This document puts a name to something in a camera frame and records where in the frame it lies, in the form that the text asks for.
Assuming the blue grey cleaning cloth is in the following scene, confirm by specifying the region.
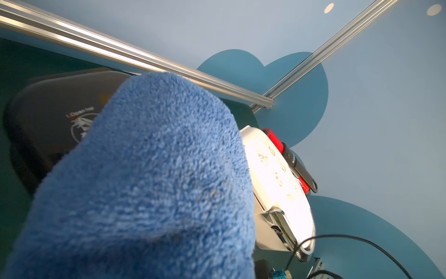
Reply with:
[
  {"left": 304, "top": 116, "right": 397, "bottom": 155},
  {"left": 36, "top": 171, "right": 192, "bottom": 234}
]
[{"left": 2, "top": 73, "right": 256, "bottom": 279}]

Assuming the red coffee machine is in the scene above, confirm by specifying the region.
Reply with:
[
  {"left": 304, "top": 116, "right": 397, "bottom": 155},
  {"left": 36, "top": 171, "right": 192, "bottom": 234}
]
[{"left": 262, "top": 129, "right": 318, "bottom": 196}]

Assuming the white coffee machine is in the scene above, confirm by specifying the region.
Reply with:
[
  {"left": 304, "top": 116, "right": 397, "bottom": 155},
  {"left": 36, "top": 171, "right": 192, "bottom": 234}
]
[{"left": 240, "top": 126, "right": 315, "bottom": 262}]

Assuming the black coffee machine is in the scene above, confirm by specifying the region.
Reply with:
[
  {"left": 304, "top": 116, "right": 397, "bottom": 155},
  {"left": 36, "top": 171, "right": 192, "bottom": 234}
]
[{"left": 3, "top": 68, "right": 131, "bottom": 195}]

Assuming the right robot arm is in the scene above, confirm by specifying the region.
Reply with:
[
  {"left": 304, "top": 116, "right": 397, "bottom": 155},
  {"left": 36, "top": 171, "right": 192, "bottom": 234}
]
[{"left": 254, "top": 259, "right": 343, "bottom": 279}]

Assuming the right aluminium frame post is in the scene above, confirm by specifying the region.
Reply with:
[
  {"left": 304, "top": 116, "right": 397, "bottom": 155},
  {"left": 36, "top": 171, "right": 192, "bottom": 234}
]
[{"left": 264, "top": 0, "right": 398, "bottom": 100}]

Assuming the horizontal aluminium frame bar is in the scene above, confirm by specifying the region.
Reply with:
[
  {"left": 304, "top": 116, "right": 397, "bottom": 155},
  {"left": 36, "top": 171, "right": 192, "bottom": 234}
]
[{"left": 1, "top": 1, "right": 274, "bottom": 109}]

